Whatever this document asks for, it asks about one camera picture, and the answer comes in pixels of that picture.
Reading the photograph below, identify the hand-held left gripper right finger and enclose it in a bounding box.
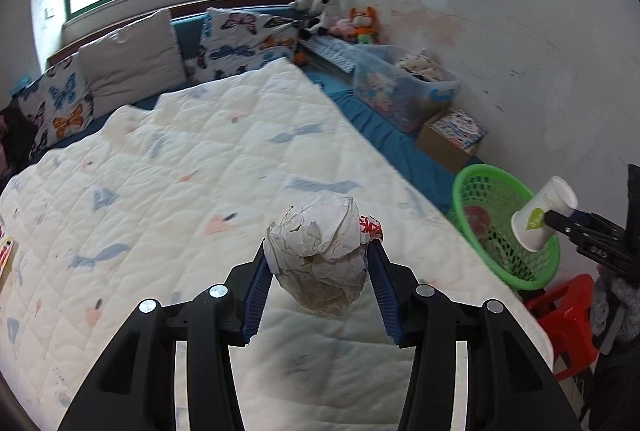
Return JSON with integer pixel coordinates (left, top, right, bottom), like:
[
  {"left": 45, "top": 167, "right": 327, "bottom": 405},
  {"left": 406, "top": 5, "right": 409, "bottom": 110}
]
[{"left": 367, "top": 241, "right": 583, "bottom": 431}]

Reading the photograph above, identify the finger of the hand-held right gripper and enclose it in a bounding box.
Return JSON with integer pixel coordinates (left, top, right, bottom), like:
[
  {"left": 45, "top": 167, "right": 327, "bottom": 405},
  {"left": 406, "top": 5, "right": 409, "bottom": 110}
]
[
  {"left": 544, "top": 209, "right": 622, "bottom": 263},
  {"left": 569, "top": 209, "right": 627, "bottom": 243}
]

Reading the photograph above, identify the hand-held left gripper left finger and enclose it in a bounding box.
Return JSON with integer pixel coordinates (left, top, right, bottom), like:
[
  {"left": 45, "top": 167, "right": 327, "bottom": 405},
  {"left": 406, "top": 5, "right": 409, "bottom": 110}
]
[{"left": 57, "top": 238, "right": 276, "bottom": 431}]

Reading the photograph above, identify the white paper cup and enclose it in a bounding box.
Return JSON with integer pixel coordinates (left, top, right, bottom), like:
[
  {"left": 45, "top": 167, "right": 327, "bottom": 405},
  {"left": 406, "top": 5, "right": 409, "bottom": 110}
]
[{"left": 511, "top": 176, "right": 578, "bottom": 253}]

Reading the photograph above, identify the green plastic basket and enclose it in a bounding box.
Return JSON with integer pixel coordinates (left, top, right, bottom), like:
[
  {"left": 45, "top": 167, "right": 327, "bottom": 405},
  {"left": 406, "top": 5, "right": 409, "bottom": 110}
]
[{"left": 452, "top": 163, "right": 562, "bottom": 290}]

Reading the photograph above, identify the white paper ball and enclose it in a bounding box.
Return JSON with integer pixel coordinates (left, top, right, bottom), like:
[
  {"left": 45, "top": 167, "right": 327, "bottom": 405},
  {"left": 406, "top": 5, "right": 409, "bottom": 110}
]
[{"left": 264, "top": 192, "right": 386, "bottom": 317}]

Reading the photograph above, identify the red plastic stool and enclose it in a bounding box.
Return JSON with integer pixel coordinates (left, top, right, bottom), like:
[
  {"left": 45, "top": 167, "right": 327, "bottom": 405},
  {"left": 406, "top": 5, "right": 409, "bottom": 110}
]
[{"left": 525, "top": 273, "right": 601, "bottom": 379}]

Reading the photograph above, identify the white quilted blanket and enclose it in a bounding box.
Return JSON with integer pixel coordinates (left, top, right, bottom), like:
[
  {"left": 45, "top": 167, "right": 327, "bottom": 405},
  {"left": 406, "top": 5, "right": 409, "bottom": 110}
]
[{"left": 0, "top": 58, "right": 556, "bottom": 431}]

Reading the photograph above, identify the cardboard box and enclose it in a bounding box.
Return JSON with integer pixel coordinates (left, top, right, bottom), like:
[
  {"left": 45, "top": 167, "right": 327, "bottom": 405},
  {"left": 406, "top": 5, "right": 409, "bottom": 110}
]
[{"left": 416, "top": 110, "right": 488, "bottom": 174}]

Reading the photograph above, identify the blue bed sheet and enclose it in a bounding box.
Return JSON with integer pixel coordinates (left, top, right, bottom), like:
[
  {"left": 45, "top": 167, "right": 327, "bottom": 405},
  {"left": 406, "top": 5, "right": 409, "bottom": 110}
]
[{"left": 30, "top": 6, "right": 485, "bottom": 224}]

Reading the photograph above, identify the clear plastic storage bin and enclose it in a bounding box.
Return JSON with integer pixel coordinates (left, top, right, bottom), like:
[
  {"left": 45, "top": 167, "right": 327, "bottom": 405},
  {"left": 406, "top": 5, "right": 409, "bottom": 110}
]
[{"left": 352, "top": 45, "right": 463, "bottom": 134}]

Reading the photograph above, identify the wooden board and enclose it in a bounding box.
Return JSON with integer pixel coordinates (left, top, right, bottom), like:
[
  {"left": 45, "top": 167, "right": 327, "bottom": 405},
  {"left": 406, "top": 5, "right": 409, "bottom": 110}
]
[{"left": 0, "top": 236, "right": 18, "bottom": 293}]

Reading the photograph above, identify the patterned folded cloth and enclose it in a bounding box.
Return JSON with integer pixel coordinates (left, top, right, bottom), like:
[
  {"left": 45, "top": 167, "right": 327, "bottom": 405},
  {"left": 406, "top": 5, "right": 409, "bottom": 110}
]
[{"left": 302, "top": 36, "right": 371, "bottom": 72}]

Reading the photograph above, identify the white butterfly pillow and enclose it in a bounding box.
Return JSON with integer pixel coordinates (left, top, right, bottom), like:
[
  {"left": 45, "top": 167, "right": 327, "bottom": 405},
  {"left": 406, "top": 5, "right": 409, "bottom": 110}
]
[
  {"left": 17, "top": 53, "right": 96, "bottom": 162},
  {"left": 255, "top": 13, "right": 301, "bottom": 66},
  {"left": 192, "top": 7, "right": 273, "bottom": 84}
]

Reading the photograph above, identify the beige pillow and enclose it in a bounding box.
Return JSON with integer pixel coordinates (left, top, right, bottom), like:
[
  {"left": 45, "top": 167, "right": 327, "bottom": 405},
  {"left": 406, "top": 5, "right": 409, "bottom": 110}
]
[{"left": 77, "top": 8, "right": 188, "bottom": 119}]

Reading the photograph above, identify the orange fox plush toy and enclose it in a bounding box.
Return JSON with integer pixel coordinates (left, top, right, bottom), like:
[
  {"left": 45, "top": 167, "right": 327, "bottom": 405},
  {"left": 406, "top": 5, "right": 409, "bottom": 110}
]
[{"left": 348, "top": 6, "right": 381, "bottom": 44}]

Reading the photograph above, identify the black and white plush toy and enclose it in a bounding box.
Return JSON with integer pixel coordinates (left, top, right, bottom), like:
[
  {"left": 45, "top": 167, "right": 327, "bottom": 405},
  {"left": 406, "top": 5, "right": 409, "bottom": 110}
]
[{"left": 292, "top": 0, "right": 343, "bottom": 36}]

